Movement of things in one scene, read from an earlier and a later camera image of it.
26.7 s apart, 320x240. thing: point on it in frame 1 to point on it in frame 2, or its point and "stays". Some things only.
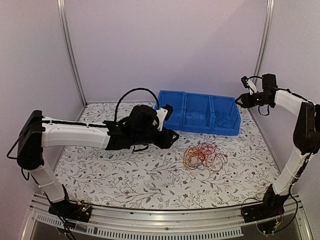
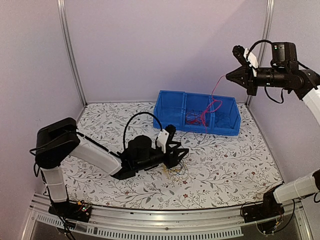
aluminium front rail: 187,223 stays
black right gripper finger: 243,99 to 237,74
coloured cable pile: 203,155 to 178,169
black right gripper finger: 243,101 to 241,78
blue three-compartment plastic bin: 200,113 stays
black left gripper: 166,142 to 173,160
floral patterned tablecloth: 200,170 stays
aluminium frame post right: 266,37 stays
